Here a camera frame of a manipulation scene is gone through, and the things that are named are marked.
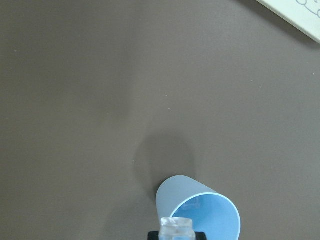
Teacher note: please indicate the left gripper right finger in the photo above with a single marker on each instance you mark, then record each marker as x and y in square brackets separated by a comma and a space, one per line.
[200, 236]

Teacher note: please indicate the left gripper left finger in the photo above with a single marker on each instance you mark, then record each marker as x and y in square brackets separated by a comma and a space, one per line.
[153, 235]

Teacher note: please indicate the light blue cup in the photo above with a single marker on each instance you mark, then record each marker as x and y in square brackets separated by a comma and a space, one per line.
[211, 212]

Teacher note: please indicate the cream rabbit tray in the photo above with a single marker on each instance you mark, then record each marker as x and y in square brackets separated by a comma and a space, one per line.
[302, 14]

